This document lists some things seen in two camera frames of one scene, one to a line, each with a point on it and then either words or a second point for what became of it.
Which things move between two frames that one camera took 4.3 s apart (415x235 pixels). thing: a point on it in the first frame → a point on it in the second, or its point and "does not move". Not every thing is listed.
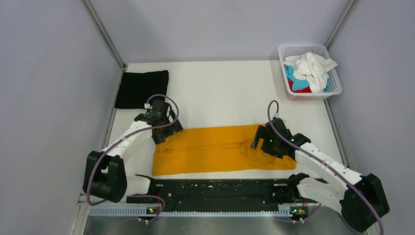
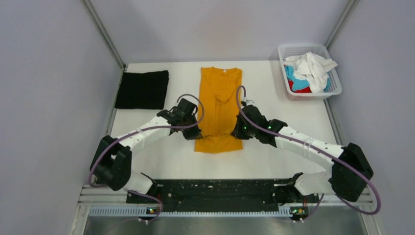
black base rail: (229, 195) does not move
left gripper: (159, 137) → (195, 134)
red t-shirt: (307, 89) does not move
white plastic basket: (334, 86) does not move
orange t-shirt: (213, 150) → (219, 96)
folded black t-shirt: (135, 88) does not move
